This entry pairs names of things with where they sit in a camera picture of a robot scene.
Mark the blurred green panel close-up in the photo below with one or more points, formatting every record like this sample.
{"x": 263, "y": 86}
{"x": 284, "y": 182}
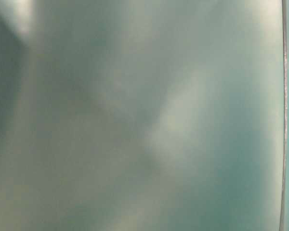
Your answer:
{"x": 141, "y": 115}

